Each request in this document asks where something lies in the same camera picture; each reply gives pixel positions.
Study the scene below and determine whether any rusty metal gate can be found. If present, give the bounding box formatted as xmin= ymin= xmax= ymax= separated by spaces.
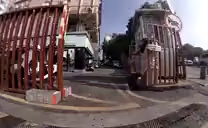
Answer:
xmin=126 ymin=1 xmax=188 ymax=91

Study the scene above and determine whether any grey asphalt side street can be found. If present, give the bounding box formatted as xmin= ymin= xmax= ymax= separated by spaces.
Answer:
xmin=0 ymin=64 xmax=208 ymax=128

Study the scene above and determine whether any group of street trees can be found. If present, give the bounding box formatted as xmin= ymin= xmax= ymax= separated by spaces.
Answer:
xmin=101 ymin=32 xmax=132 ymax=64

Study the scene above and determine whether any pale kerb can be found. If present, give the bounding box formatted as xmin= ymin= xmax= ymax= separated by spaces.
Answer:
xmin=0 ymin=89 xmax=142 ymax=113

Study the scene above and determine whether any dark bollard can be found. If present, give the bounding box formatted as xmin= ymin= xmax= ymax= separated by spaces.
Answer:
xmin=199 ymin=64 xmax=207 ymax=81

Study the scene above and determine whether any white vehicle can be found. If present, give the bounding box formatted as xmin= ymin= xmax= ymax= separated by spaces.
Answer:
xmin=183 ymin=58 xmax=195 ymax=67

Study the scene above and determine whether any round sign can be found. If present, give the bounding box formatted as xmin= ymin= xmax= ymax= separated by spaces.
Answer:
xmin=165 ymin=13 xmax=184 ymax=33

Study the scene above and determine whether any concrete block with red marks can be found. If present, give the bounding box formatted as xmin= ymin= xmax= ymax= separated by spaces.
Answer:
xmin=24 ymin=86 xmax=73 ymax=106

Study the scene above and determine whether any red metal fence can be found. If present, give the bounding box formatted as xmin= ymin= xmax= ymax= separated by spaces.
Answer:
xmin=0 ymin=4 xmax=72 ymax=96

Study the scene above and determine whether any building with white fascia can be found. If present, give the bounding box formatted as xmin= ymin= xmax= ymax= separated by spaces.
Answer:
xmin=63 ymin=0 xmax=103 ymax=71

